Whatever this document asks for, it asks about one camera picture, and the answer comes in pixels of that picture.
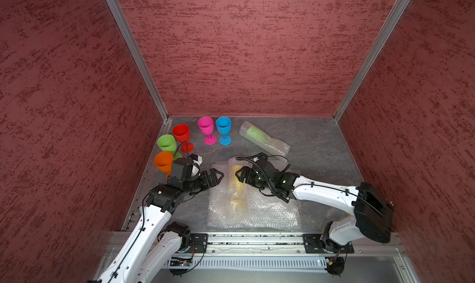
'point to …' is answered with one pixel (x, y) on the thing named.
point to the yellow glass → (239, 197)
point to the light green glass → (253, 133)
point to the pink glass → (206, 126)
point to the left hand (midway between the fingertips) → (215, 183)
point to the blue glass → (224, 125)
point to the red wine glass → (182, 132)
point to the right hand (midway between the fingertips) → (241, 181)
